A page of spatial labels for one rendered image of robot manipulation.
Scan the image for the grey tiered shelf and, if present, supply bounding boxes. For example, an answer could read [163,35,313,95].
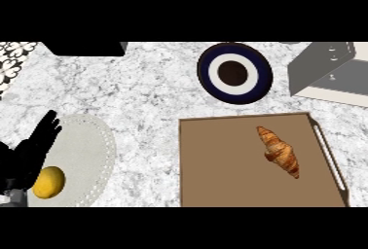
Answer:
[287,41,368,108]

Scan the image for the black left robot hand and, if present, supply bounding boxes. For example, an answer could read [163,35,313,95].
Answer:
[0,109,64,193]

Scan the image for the dark blue white plate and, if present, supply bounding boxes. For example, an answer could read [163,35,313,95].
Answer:
[195,42,275,106]

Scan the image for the brown wooden tray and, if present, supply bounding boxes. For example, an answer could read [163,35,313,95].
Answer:
[179,111,350,208]

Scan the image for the pale oval placemat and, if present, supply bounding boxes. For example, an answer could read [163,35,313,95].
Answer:
[27,113,118,208]

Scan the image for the black white patterned cloth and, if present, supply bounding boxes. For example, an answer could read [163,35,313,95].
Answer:
[0,41,40,98]

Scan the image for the yellow lemon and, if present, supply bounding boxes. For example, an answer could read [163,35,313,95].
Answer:
[31,165,68,200]

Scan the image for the black appliance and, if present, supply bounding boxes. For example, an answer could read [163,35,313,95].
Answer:
[41,41,130,57]

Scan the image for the golden brown croissant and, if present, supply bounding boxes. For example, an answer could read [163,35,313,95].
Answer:
[256,125,302,180]

